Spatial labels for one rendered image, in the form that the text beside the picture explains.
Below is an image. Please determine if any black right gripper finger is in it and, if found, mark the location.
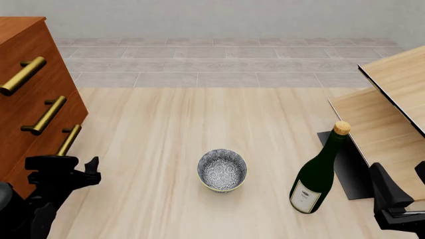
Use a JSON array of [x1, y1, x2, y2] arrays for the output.
[[369, 161, 415, 215], [414, 161, 425, 185]]

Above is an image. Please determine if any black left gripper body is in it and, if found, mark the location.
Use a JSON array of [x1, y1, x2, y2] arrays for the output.
[[0, 171, 78, 239]]

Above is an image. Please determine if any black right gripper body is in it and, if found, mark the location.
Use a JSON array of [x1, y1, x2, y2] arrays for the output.
[[374, 205, 425, 239]]

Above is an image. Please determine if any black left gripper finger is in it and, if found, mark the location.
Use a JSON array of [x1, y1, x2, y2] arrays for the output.
[[70, 155, 102, 191]]

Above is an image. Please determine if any brown wooden cabinet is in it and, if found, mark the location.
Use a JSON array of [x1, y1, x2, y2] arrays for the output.
[[0, 16, 90, 200]]

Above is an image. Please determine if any flat black plate on stalk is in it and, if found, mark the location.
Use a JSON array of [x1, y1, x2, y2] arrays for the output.
[[25, 155, 80, 175]]

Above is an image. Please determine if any dark green corked bottle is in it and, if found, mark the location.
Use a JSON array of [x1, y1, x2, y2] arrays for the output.
[[289, 120, 352, 214]]

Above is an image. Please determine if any pale wooden two-tier rack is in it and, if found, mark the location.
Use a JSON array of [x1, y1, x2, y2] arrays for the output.
[[317, 46, 425, 201]]

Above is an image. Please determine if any blue white patterned bowl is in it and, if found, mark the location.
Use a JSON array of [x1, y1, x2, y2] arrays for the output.
[[197, 148, 248, 194]]

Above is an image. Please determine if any short brass drawer handle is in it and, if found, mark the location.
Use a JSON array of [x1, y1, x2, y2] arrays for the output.
[[54, 123, 82, 157]]

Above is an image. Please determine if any wooden drawer, shortest handle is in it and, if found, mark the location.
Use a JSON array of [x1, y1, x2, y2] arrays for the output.
[[0, 89, 90, 200]]

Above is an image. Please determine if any mid-length brass drawer handle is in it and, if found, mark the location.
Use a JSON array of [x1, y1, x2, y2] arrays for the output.
[[20, 96, 68, 137]]

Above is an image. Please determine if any wooden drawer, mid-length handle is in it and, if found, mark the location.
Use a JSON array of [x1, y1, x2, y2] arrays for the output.
[[0, 56, 78, 160]]

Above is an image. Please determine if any long brass drawer handle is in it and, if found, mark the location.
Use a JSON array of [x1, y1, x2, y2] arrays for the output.
[[0, 56, 47, 97]]

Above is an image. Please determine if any wooden drawer, longest handle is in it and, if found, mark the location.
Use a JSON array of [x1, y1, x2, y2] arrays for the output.
[[0, 21, 62, 118]]

